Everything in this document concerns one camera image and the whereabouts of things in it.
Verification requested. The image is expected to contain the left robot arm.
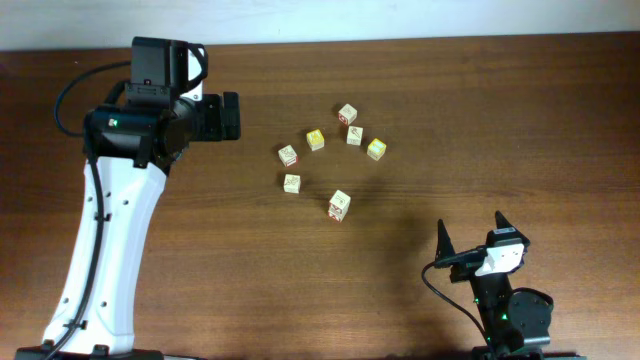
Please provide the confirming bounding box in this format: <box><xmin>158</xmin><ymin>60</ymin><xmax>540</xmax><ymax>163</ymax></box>
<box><xmin>15</xmin><ymin>37</ymin><xmax>241</xmax><ymax>360</ymax></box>

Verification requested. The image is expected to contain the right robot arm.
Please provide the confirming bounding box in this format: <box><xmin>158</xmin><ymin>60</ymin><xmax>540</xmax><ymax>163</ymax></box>
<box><xmin>421</xmin><ymin>211</ymin><xmax>580</xmax><ymax>359</ymax></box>

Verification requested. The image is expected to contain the black cable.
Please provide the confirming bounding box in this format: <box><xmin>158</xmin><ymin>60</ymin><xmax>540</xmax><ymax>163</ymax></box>
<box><xmin>420</xmin><ymin>259</ymin><xmax>494</xmax><ymax>351</ymax></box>
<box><xmin>39</xmin><ymin>59</ymin><xmax>132</xmax><ymax>360</ymax></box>

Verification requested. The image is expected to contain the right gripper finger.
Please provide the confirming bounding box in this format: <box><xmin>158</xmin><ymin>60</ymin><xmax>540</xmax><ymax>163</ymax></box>
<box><xmin>435</xmin><ymin>219</ymin><xmax>456</xmax><ymax>260</ymax></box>
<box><xmin>494</xmin><ymin>211</ymin><xmax>517</xmax><ymax>233</ymax></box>

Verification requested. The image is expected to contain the wooden block lower left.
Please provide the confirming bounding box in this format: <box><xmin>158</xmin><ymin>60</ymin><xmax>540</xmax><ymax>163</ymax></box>
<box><xmin>283</xmin><ymin>174</ymin><xmax>301</xmax><ymax>194</ymax></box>

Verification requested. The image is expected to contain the block with red letter side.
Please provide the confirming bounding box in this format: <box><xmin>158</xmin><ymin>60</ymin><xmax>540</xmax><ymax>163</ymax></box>
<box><xmin>338</xmin><ymin>104</ymin><xmax>358</xmax><ymax>126</ymax></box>

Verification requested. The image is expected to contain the wooden block red edge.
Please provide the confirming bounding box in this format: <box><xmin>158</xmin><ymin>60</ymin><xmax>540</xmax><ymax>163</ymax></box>
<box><xmin>278</xmin><ymin>145</ymin><xmax>298</xmax><ymax>167</ymax></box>

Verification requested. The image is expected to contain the right black cable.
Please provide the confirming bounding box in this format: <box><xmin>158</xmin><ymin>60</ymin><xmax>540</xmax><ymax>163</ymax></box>
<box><xmin>420</xmin><ymin>259</ymin><xmax>494</xmax><ymax>351</ymax></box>

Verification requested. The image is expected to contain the wooden block leaf drawing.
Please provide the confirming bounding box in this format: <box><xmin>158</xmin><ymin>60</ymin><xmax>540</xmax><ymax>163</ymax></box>
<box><xmin>328</xmin><ymin>206</ymin><xmax>345</xmax><ymax>222</ymax></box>

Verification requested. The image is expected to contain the yellow topped block right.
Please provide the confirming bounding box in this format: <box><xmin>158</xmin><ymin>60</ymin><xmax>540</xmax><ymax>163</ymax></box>
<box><xmin>367</xmin><ymin>138</ymin><xmax>387</xmax><ymax>161</ymax></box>

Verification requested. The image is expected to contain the wooden block letter drawing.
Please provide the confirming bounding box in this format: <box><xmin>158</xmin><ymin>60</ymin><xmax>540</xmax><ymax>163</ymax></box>
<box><xmin>329</xmin><ymin>190</ymin><xmax>351</xmax><ymax>214</ymax></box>

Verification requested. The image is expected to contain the wooden block with drawing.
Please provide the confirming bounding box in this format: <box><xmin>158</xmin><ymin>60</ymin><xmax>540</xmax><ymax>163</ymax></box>
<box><xmin>346</xmin><ymin>126</ymin><xmax>363</xmax><ymax>146</ymax></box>

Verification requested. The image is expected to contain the yellow topped block left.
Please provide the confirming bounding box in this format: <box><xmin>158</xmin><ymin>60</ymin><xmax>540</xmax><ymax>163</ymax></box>
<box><xmin>306</xmin><ymin>129</ymin><xmax>325</xmax><ymax>151</ymax></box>

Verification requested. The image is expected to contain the yellow topped block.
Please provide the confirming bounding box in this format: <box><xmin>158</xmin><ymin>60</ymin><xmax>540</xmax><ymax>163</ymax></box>
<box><xmin>367</xmin><ymin>138</ymin><xmax>387</xmax><ymax>161</ymax></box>
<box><xmin>306</xmin><ymin>129</ymin><xmax>325</xmax><ymax>151</ymax></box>

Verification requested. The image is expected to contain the left black cable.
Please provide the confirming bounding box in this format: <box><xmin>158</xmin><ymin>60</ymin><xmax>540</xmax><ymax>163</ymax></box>
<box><xmin>39</xmin><ymin>59</ymin><xmax>132</xmax><ymax>360</ymax></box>

